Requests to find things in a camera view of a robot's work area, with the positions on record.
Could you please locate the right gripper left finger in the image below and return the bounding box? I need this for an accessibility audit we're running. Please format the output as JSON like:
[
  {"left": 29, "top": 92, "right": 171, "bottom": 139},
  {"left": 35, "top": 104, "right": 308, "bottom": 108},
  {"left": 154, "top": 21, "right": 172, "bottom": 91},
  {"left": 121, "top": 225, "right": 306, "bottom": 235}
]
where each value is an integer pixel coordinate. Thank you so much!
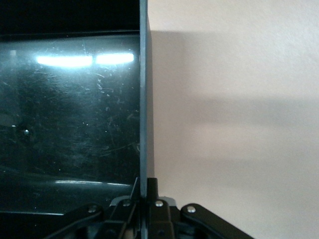
[{"left": 46, "top": 177, "right": 139, "bottom": 239}]

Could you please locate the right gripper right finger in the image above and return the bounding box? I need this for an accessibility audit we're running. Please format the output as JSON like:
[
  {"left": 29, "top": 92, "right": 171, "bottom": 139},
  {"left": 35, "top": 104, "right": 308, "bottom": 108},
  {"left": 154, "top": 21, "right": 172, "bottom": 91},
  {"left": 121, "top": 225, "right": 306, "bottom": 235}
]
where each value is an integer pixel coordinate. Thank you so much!
[{"left": 147, "top": 178, "right": 255, "bottom": 239}]

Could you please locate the black rectangular plastic tray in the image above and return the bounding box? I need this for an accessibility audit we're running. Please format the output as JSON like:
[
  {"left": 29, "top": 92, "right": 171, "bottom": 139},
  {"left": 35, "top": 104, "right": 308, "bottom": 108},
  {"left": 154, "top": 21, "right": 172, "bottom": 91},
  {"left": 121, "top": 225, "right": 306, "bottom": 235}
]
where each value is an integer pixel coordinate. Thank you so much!
[{"left": 0, "top": 0, "right": 159, "bottom": 239}]

